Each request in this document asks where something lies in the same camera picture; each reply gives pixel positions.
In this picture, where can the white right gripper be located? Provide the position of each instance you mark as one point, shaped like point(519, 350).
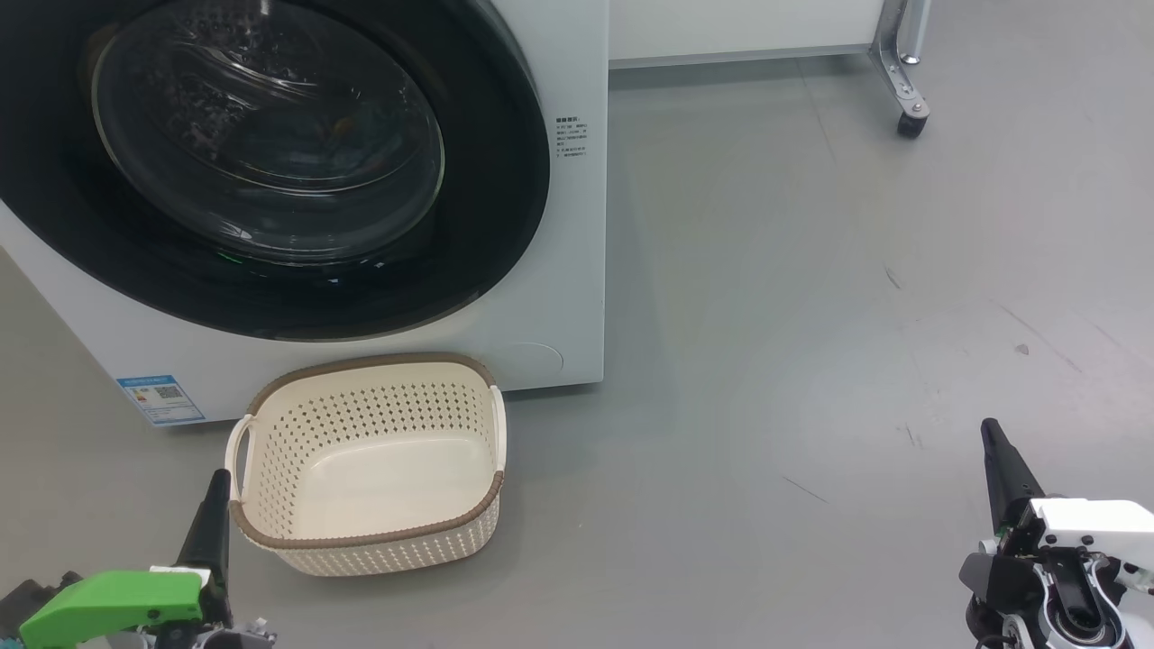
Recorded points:
point(1091, 541)

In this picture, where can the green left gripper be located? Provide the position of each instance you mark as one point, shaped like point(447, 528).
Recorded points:
point(117, 604)

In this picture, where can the white front-load washing machine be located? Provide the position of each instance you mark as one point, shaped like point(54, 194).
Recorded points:
point(568, 225)

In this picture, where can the cream perforated laundry basket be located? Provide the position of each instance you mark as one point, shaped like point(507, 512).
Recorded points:
point(379, 478)

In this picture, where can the round white filter cover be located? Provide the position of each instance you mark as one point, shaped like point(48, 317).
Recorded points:
point(534, 361)

